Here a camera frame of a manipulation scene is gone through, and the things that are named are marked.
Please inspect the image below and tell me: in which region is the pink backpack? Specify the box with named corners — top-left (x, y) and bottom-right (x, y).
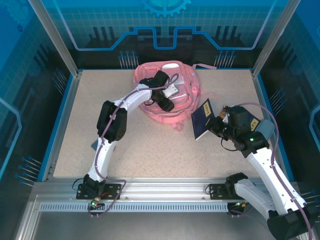
top-left (133, 60), bottom-right (217, 132)

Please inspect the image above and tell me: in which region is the grey-blue glasses case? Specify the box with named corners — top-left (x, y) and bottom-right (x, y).
top-left (256, 119), bottom-right (275, 141)

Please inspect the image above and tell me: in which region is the blue table edge trim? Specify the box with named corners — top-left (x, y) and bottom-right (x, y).
top-left (256, 73), bottom-right (296, 183)
top-left (36, 73), bottom-right (76, 183)

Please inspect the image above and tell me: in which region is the blue grid side panel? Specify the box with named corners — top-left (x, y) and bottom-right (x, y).
top-left (257, 0), bottom-right (320, 201)
top-left (0, 0), bottom-right (76, 198)

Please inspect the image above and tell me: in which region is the small green LED board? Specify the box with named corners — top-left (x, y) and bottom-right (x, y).
top-left (232, 199), bottom-right (252, 210)
top-left (86, 196), bottom-right (105, 210)

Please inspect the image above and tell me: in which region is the blue gear graphic panel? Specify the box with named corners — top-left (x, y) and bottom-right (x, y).
top-left (29, 0), bottom-right (298, 71)

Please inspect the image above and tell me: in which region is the purple robot arm cable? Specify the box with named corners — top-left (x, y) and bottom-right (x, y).
top-left (87, 72), bottom-right (180, 219)
top-left (232, 102), bottom-right (313, 240)

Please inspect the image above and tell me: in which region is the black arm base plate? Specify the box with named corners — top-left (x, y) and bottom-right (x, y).
top-left (208, 183), bottom-right (256, 201)
top-left (75, 183), bottom-right (123, 201)

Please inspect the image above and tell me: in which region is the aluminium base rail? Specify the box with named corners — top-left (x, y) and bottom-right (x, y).
top-left (32, 176), bottom-right (301, 201)

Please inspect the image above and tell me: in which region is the aluminium frame post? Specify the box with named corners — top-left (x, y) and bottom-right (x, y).
top-left (27, 0), bottom-right (84, 78)
top-left (250, 0), bottom-right (300, 78)

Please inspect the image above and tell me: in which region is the slotted grey cable duct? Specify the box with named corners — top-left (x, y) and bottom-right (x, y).
top-left (39, 202), bottom-right (230, 213)

